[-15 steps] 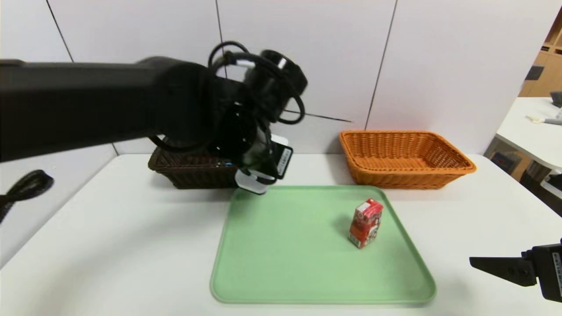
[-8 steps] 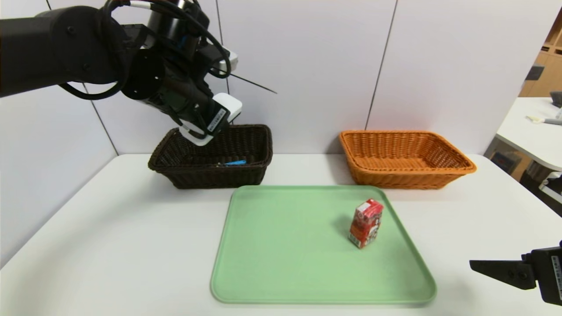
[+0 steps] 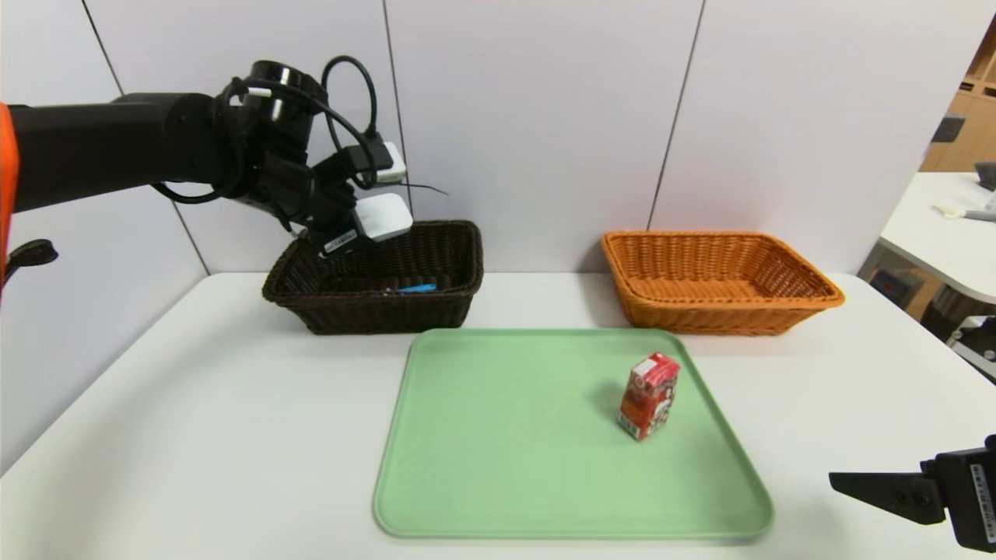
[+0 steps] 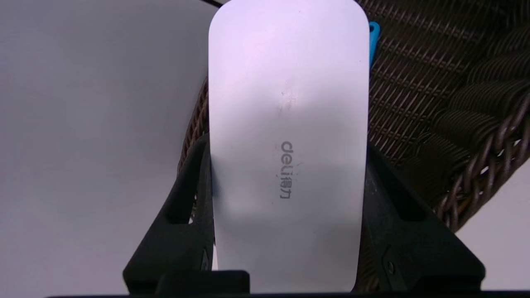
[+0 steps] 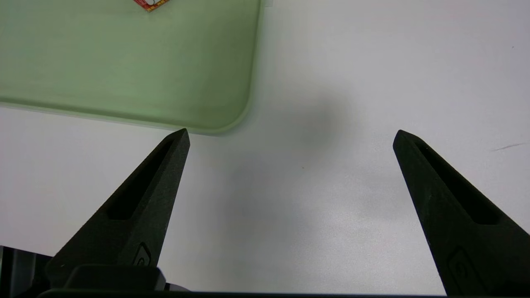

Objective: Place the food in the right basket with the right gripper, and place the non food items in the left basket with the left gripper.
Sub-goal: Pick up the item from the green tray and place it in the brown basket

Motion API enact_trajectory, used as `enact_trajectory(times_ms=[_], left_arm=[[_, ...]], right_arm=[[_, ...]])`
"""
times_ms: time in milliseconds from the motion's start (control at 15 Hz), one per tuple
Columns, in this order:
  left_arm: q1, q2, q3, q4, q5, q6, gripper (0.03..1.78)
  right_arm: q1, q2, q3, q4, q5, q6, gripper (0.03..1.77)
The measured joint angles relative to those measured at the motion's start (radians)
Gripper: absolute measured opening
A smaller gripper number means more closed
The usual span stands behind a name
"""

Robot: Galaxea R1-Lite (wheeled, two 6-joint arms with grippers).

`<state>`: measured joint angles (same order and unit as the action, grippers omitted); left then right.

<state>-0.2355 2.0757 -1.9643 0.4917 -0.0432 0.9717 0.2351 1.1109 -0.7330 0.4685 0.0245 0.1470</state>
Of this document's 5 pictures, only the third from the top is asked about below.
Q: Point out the red drink carton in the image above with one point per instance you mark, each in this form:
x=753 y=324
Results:
x=648 y=400

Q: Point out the light wooden shelf unit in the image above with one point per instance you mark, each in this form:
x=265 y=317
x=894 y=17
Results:
x=969 y=132

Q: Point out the grey flat tool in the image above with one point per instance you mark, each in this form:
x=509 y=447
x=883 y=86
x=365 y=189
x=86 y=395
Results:
x=982 y=214

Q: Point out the dark brown wicker basket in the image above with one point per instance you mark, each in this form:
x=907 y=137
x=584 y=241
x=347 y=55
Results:
x=389 y=311

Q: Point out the white side table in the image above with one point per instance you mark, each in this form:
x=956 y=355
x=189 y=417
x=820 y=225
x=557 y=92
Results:
x=934 y=233

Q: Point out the orange wicker basket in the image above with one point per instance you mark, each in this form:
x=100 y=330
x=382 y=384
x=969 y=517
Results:
x=708 y=315

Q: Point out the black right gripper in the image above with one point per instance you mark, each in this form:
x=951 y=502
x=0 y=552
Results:
x=973 y=482

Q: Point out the light green plastic tray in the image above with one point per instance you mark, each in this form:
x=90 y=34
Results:
x=506 y=451

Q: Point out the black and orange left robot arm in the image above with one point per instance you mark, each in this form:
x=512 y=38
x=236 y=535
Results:
x=117 y=144

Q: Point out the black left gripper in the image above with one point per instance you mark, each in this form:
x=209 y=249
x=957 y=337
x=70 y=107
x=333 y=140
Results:
x=340 y=242

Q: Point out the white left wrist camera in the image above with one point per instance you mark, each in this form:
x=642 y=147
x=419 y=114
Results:
x=393 y=165

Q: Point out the small beige object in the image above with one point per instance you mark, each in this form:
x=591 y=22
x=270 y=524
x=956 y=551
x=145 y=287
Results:
x=948 y=210

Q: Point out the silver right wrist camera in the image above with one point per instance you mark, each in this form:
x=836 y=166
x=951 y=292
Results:
x=976 y=338

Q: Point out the white rectangular case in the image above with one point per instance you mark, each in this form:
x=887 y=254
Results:
x=385 y=218

